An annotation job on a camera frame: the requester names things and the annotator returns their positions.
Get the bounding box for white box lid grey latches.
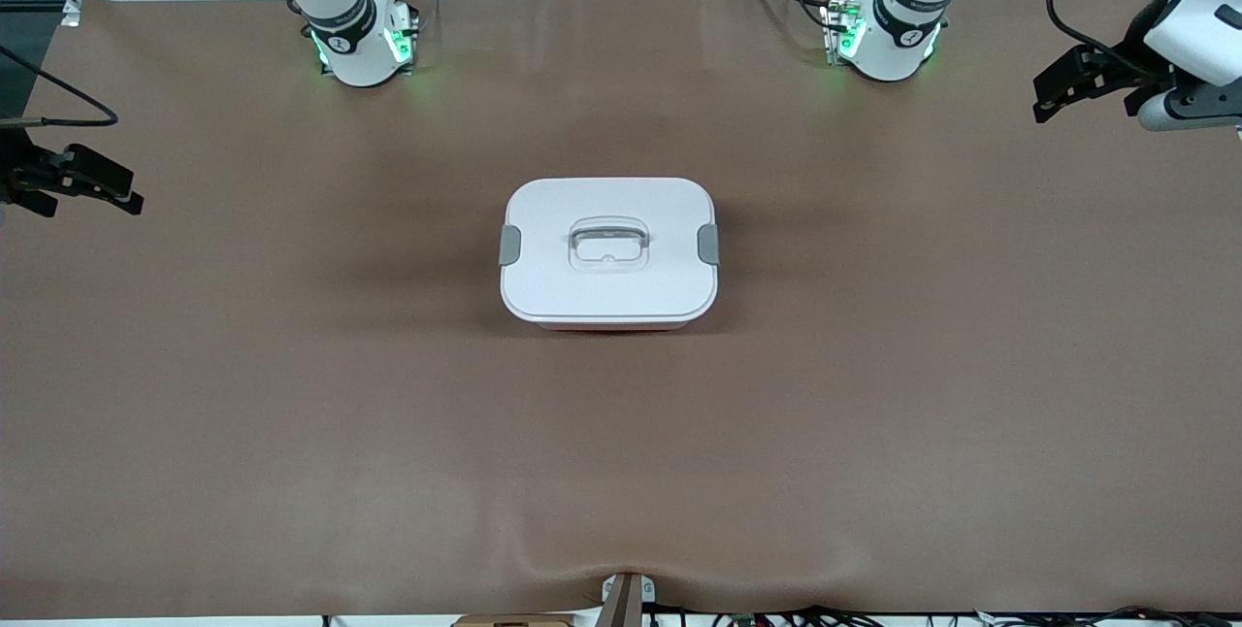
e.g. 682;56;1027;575
499;178;721;325

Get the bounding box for brown table mat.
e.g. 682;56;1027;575
0;0;1242;620

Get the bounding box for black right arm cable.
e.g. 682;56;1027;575
0;45;121;128

